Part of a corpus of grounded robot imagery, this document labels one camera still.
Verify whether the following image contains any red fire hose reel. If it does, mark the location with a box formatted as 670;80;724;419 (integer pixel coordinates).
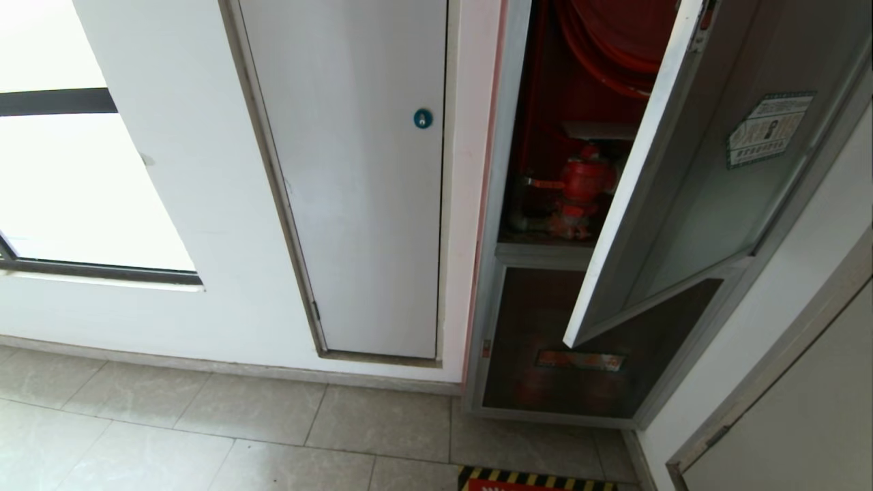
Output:
554;0;683;103

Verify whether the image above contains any grey fire hydrant cabinet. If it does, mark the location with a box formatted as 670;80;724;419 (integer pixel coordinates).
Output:
462;0;873;430

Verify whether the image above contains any white instruction sticker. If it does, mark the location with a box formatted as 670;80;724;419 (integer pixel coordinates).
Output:
726;91;817;170

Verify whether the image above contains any lower glass cabinet door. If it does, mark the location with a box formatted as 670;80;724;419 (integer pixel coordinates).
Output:
480;265;725;419

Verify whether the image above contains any window with dark frame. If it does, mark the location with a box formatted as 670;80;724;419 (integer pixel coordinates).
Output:
0;0;204;286

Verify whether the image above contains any red fire hydrant valve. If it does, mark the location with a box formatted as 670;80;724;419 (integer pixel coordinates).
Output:
524;142;619;241

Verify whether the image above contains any yellow black striped floor marking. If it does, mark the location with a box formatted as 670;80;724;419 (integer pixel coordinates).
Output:
457;466;620;491

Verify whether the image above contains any glass cabinet door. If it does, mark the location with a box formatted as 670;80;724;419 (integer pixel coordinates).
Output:
563;0;873;349
480;265;725;419

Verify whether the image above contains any white utility access door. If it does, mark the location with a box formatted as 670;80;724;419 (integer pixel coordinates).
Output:
237;0;449;361

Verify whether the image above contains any red label on lower door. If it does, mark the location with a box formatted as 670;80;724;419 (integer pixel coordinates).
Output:
535;349;627;373

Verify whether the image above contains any grey room door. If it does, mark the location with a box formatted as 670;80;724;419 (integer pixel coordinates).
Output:
666;228;873;491

